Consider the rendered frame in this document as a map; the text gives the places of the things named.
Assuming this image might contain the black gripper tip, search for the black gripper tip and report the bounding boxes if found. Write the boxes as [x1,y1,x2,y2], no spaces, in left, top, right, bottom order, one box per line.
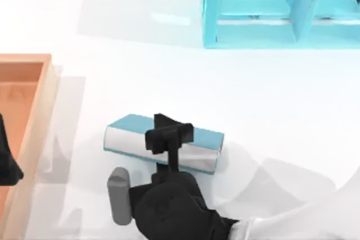
[0,113,25,188]

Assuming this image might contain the light blue rack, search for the light blue rack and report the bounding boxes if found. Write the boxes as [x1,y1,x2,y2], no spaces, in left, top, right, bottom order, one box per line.
[201,0,360,49]

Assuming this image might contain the pale grey rounded box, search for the pale grey rounded box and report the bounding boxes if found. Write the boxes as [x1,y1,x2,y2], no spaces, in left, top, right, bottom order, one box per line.
[106,166,132,226]

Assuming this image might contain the blue book with white pages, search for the blue book with white pages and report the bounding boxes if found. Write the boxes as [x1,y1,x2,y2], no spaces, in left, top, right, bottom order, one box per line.
[103,114,225,175]

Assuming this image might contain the salmon-coloured shallow box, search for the salmon-coloured shallow box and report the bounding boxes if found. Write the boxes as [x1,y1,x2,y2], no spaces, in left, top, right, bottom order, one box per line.
[0,53,52,235]

